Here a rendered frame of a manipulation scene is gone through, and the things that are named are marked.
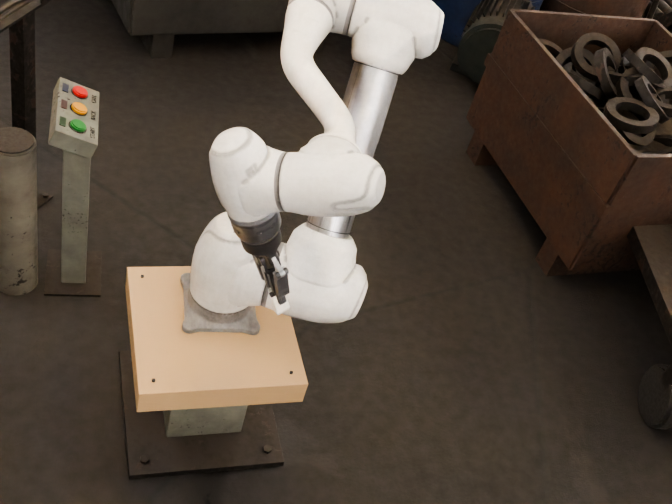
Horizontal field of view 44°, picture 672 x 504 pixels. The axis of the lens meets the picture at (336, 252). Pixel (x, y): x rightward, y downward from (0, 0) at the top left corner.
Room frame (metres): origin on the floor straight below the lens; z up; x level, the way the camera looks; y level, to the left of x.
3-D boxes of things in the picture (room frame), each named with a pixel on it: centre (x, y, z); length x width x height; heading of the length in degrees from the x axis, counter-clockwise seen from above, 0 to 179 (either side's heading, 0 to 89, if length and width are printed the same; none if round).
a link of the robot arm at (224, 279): (1.37, 0.22, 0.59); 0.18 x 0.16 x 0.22; 91
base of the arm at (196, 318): (1.39, 0.24, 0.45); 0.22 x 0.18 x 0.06; 21
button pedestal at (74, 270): (1.71, 0.74, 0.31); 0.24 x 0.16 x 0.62; 22
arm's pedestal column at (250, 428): (1.37, 0.23, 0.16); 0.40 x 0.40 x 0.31; 26
